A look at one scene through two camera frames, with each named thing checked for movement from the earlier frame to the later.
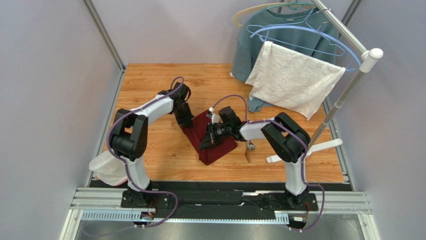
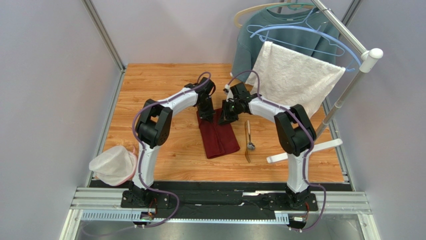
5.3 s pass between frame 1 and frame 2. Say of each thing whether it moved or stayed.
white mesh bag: stayed
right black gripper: moved
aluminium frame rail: stayed
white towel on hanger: stayed
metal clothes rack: stayed
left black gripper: moved
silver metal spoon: stayed
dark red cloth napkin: moved
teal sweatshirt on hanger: stayed
